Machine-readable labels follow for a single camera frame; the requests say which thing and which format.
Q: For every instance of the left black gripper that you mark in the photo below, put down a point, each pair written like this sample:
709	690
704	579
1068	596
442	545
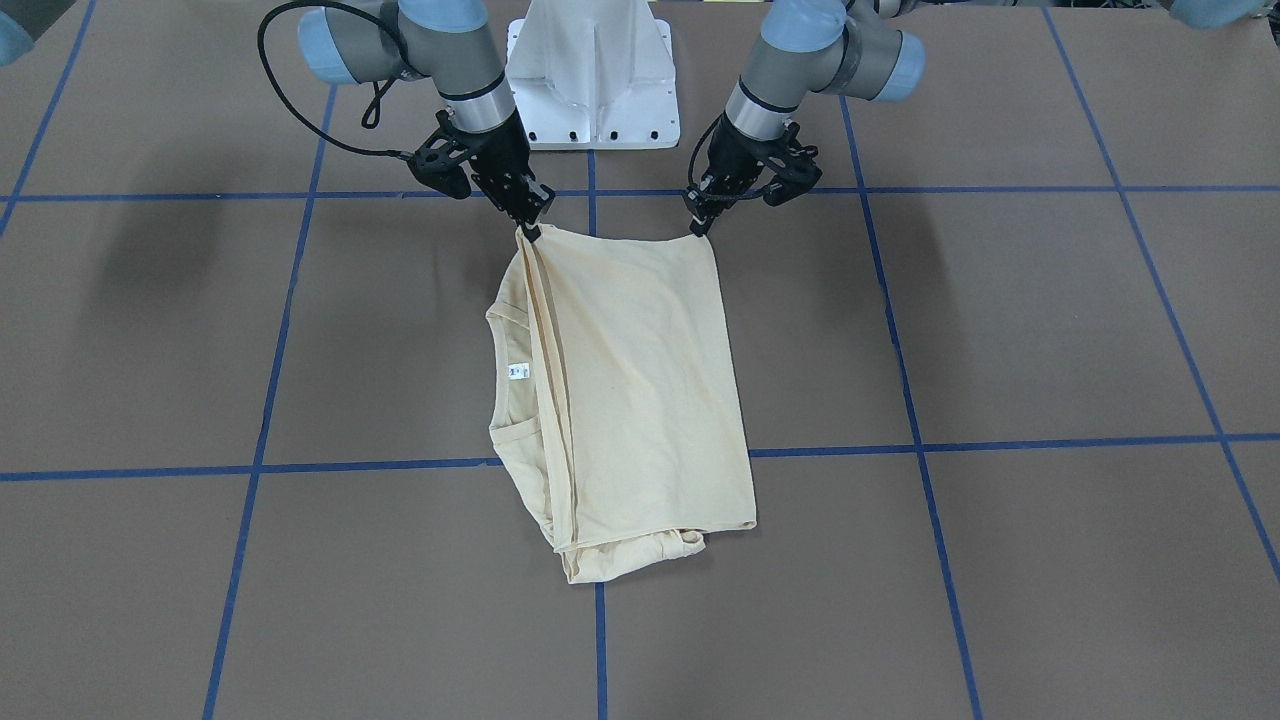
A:
732	158

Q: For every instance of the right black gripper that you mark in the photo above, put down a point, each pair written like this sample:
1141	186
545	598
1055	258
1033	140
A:
499	156

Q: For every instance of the yellow long-sleeve shirt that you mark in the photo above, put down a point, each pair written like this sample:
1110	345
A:
617	413

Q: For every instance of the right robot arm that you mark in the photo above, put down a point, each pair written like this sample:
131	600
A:
383	42

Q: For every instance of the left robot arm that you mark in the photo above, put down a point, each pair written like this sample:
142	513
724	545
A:
837	48

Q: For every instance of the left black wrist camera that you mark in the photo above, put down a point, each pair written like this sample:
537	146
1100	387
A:
794	165

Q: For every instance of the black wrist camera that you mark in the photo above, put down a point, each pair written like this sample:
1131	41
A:
438	163
794	165

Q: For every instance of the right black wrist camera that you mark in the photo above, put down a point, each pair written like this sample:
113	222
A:
438	163

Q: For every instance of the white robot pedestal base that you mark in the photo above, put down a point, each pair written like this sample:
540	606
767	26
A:
594	75

